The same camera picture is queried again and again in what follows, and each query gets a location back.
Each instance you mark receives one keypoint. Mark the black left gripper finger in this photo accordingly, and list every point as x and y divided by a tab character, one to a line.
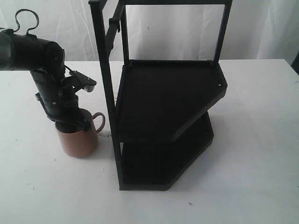
82	120

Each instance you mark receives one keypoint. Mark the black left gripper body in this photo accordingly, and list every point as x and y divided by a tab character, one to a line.
57	95

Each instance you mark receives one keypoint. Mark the pink ceramic mug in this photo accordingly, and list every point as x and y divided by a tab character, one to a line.
78	143

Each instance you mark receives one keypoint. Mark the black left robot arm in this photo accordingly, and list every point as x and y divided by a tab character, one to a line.
45	62

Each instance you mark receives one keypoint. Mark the clear tape scrap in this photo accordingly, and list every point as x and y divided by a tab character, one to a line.
104	134

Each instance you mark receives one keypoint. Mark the black two-tier shelf rack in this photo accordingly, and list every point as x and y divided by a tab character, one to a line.
157	109

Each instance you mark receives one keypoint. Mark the white backdrop curtain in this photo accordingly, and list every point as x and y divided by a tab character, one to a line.
256	29

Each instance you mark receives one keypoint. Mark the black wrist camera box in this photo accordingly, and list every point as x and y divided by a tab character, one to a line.
80	81

